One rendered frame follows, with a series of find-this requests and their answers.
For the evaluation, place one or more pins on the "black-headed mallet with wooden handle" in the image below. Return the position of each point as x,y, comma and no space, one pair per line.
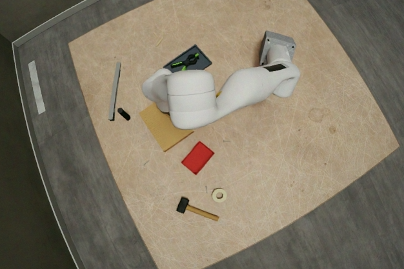
183,205

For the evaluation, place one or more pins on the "red shallow tray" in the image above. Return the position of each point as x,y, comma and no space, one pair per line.
197,158

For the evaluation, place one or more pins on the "tan wood-grain board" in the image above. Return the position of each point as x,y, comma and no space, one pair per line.
161,127

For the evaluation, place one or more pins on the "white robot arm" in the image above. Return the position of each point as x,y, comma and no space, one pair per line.
191,96

